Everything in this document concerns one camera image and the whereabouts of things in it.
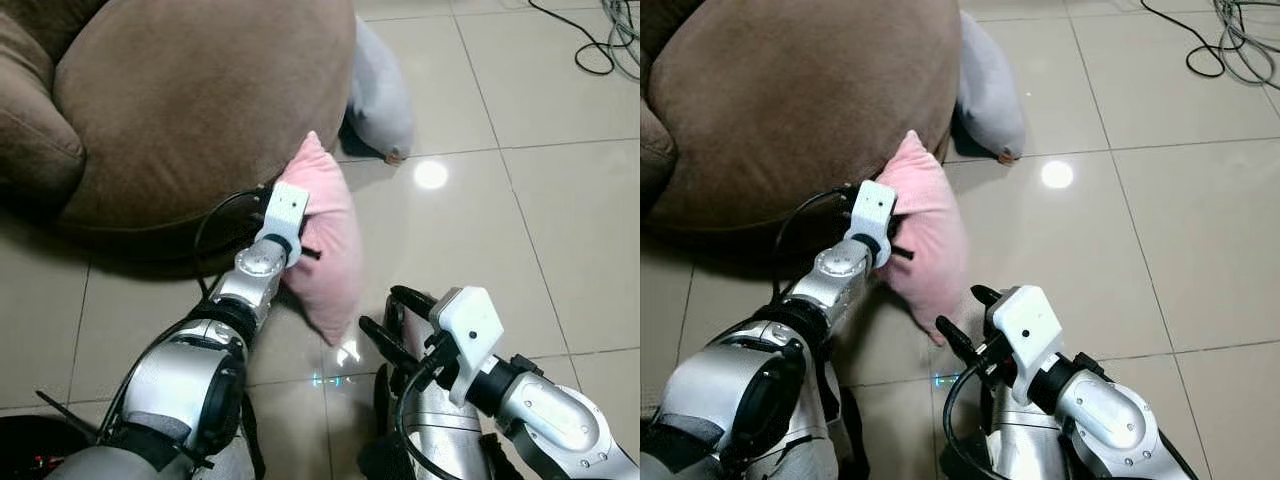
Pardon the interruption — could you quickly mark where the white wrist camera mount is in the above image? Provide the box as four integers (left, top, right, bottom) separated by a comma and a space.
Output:
985, 285, 1064, 406
850, 180, 898, 269
262, 181, 311, 266
428, 287, 504, 406

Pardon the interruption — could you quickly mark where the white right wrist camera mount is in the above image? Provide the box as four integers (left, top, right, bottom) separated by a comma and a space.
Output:
985, 285, 1064, 406
428, 287, 504, 406

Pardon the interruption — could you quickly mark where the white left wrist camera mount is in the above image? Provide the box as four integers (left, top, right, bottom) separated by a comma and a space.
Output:
262, 181, 311, 266
850, 180, 898, 269

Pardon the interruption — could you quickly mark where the grey pillow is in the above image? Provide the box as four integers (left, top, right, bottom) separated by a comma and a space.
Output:
955, 12, 1028, 164
345, 15, 416, 166

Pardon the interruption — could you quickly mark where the silver robot right leg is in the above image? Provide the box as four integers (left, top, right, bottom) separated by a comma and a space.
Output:
375, 300, 501, 480
940, 380, 1061, 480

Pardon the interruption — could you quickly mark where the pink pillow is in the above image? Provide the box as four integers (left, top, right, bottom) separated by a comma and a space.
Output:
880, 130, 969, 346
278, 130, 363, 346

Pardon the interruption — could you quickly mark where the long black floor cable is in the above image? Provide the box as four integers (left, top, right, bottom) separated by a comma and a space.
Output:
527, 0, 616, 76
1140, 0, 1226, 79

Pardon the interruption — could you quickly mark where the brown velvet tub sofa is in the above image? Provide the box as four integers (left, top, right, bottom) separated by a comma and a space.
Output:
0, 0, 358, 263
640, 0, 963, 241

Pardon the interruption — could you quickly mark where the grey cable bundle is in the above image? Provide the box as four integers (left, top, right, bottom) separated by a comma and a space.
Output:
1212, 0, 1280, 89
600, 0, 641, 81

